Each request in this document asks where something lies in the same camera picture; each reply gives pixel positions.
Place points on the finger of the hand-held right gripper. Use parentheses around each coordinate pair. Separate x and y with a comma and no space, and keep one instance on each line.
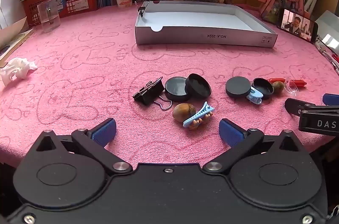
(295,107)
(331,99)

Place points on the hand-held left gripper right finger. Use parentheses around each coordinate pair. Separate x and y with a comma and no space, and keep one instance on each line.
(229,131)

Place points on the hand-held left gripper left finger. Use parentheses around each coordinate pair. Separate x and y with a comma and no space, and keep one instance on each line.
(106,131)

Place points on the red capsule with clear cap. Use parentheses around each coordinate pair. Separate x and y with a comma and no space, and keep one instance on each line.
(299,83)

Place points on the small brown acorn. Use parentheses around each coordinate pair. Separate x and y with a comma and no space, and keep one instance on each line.
(278,87)

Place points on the blue hair clip with figure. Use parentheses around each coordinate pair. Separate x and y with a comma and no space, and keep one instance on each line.
(200,114)

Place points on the light blue plastic clip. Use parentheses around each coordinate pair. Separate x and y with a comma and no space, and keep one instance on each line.
(254,97)

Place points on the large brown acorn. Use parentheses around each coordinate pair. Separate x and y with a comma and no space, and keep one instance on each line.
(182,112)

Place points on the large black binder clip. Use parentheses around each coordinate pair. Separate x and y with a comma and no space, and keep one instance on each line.
(148,91)

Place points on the white cardboard box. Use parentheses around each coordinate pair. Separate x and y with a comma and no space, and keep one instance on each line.
(196,15)

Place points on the small black round tin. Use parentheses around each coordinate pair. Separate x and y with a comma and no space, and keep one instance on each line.
(262,86)

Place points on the small black round lid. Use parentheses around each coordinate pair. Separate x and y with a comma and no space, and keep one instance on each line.
(237,86)

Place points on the pink rabbit print tablecloth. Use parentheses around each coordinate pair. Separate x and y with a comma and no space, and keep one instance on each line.
(92,67)

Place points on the large black round tin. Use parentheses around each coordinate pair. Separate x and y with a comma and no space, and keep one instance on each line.
(175,87)

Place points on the grey plastic folder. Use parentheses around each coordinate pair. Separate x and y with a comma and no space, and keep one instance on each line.
(329,21)

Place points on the black smartphone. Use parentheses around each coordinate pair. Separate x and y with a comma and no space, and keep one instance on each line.
(296,24)

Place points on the crumpled white tissue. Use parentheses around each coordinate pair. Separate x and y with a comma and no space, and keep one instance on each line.
(16,70)

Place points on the clear glass mug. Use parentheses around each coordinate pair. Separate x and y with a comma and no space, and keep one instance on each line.
(49,21)

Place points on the small black binder clip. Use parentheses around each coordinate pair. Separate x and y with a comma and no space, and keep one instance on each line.
(142,11)

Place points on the brown paper notebook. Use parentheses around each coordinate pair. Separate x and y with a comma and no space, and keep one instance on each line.
(13,36)

